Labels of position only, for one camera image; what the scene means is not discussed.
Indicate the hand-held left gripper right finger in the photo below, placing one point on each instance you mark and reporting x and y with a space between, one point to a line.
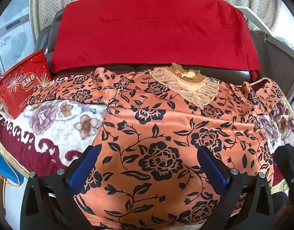
212 167

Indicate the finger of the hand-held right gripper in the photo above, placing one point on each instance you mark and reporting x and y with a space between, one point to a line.
288 165

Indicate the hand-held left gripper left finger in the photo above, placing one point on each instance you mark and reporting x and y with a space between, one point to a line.
83 166

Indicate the orange floral blouse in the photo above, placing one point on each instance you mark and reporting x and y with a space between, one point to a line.
161 129

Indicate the maroon white floral plush blanket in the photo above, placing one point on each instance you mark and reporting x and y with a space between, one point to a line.
53 124

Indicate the blue bag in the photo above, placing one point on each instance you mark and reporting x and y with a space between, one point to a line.
3 167

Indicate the red snack box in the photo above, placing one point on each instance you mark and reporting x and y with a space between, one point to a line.
22 93

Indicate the brown leather sofa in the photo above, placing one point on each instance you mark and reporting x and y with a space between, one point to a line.
269 60

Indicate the white appliance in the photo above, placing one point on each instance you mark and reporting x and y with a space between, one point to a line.
13 33

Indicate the red blanket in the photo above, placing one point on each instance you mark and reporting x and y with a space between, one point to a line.
149 28

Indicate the white frame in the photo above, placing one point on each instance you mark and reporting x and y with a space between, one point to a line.
254 16

